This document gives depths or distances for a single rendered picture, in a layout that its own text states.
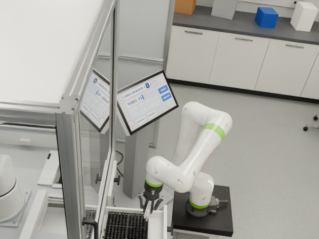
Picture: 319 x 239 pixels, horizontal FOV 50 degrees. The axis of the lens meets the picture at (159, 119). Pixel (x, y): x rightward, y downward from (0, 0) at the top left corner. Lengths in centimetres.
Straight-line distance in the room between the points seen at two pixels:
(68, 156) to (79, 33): 49
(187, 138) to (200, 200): 37
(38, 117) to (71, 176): 20
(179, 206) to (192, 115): 61
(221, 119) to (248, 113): 272
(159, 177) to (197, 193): 47
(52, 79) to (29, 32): 32
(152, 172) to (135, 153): 115
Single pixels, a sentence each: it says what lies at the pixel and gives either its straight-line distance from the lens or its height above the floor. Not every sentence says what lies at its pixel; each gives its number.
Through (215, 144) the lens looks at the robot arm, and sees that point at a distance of 172.
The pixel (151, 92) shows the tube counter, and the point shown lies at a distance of 249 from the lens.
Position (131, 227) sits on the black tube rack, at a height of 90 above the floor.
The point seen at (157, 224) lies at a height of 84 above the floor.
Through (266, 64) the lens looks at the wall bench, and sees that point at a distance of 460.
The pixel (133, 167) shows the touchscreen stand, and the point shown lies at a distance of 283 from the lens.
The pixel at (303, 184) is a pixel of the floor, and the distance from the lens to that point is 380.
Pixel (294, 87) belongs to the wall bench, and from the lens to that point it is 485.
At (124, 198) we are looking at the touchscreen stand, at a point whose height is 4.
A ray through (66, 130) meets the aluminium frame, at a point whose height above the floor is 194.
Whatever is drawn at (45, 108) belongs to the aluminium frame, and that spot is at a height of 199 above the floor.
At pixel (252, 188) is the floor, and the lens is 353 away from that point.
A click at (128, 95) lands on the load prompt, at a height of 115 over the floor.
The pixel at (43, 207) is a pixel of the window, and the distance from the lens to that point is 110.
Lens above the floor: 248
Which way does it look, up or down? 38 degrees down
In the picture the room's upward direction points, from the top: 7 degrees clockwise
